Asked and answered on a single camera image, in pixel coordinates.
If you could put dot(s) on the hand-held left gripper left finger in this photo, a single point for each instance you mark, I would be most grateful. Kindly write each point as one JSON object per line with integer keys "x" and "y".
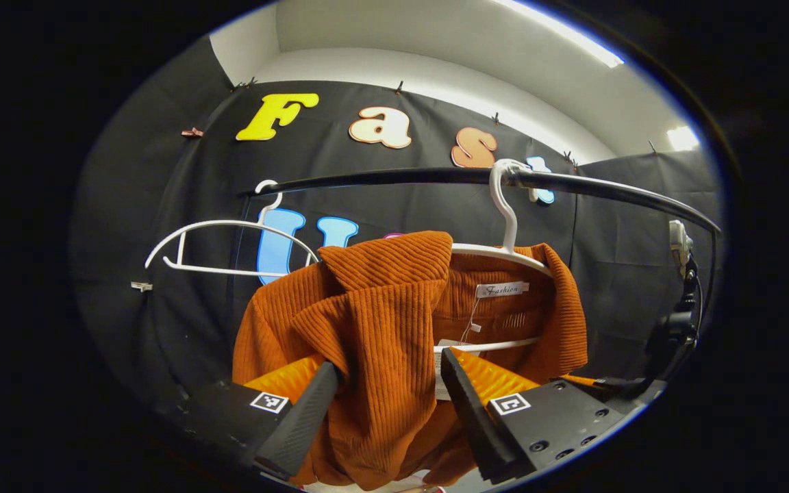
{"x": 298, "y": 424}

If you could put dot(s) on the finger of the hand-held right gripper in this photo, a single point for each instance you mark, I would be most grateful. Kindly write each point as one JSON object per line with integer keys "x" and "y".
{"x": 617, "y": 387}

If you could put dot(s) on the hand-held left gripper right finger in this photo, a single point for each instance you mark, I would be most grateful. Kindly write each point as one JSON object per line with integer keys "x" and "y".
{"x": 473, "y": 418}

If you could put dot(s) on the white laundry hamper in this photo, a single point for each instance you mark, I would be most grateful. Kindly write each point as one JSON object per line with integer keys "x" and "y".
{"x": 401, "y": 485}

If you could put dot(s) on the white clothes hanger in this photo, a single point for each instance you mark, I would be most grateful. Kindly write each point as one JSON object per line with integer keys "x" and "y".
{"x": 230, "y": 221}
{"x": 506, "y": 213}

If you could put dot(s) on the black clothes rack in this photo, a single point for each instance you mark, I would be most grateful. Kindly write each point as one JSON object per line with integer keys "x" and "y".
{"x": 401, "y": 178}

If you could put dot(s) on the small ceiling light panel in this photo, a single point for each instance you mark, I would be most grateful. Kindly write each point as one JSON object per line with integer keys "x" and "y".
{"x": 682, "y": 138}

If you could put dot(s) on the silver backdrop clip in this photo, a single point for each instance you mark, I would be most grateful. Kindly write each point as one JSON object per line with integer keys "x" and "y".
{"x": 141, "y": 286}

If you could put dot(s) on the copper backdrop clip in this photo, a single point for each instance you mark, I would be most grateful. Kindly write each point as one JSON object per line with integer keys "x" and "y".
{"x": 192, "y": 132}

